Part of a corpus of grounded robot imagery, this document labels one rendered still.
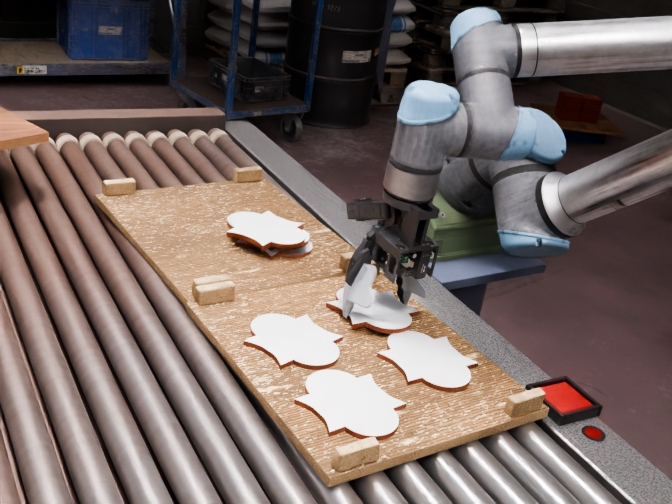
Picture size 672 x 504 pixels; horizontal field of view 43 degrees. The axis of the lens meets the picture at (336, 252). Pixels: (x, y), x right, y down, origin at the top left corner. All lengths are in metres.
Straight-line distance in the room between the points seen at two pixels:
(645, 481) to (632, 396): 1.98
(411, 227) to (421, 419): 0.26
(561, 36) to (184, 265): 0.67
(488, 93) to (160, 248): 0.59
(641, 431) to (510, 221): 1.59
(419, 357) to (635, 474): 0.32
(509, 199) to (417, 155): 0.40
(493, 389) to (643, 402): 1.96
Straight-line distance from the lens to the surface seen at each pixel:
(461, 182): 1.63
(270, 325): 1.22
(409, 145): 1.14
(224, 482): 1.01
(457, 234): 1.67
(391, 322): 1.26
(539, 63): 1.26
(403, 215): 1.19
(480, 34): 1.24
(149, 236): 1.47
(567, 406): 1.22
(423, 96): 1.12
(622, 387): 3.17
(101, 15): 5.52
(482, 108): 1.18
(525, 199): 1.48
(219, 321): 1.24
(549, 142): 1.55
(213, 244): 1.45
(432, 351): 1.23
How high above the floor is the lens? 1.58
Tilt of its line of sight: 26 degrees down
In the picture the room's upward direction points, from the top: 9 degrees clockwise
